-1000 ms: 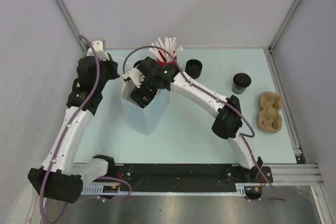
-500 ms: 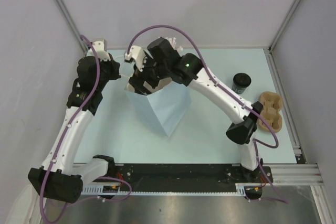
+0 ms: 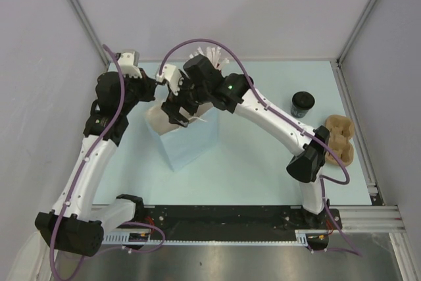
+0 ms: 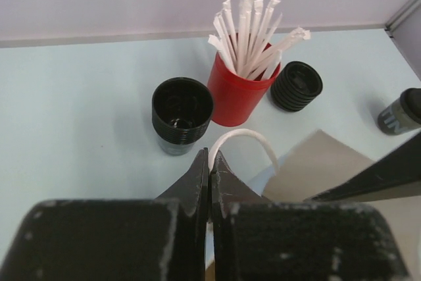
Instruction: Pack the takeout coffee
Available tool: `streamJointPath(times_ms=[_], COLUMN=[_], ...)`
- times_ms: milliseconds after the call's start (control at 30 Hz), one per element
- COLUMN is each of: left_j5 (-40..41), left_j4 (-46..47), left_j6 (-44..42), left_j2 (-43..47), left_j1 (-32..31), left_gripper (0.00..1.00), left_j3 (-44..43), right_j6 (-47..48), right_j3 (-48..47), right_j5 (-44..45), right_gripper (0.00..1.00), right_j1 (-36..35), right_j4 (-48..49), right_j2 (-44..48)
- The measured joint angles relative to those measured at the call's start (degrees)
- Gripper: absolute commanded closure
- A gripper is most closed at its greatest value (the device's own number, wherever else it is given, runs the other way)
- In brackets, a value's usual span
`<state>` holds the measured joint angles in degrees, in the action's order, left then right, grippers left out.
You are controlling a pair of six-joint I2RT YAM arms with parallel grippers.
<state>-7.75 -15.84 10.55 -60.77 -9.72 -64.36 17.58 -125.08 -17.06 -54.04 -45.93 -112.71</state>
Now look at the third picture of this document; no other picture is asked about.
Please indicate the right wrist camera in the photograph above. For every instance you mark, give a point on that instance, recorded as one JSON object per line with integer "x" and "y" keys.
{"x": 170, "y": 76}

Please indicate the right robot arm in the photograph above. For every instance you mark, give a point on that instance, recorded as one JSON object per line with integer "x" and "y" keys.
{"x": 236, "y": 94}

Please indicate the light blue paper bag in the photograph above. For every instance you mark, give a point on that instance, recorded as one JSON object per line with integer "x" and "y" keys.
{"x": 183, "y": 145}

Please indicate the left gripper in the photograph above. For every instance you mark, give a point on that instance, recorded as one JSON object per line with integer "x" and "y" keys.
{"x": 148, "y": 85}

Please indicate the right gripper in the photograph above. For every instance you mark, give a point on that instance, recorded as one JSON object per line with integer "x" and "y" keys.
{"x": 173, "y": 104}

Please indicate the brown cardboard cup carrier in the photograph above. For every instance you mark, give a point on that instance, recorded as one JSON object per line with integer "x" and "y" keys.
{"x": 342, "y": 130}

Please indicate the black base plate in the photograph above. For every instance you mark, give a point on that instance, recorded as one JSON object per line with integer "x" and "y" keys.
{"x": 237, "y": 223}

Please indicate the single black coffee cup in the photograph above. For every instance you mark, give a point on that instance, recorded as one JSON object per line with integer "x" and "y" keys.
{"x": 298, "y": 112}

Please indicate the grey slotted cable duct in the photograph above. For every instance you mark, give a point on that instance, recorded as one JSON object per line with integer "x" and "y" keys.
{"x": 127, "y": 238}

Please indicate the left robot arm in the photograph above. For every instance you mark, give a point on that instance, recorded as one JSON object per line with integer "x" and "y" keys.
{"x": 71, "y": 225}

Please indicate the white wrapped straws bundle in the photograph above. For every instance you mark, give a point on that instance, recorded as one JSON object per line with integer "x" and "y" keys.
{"x": 214, "y": 55}

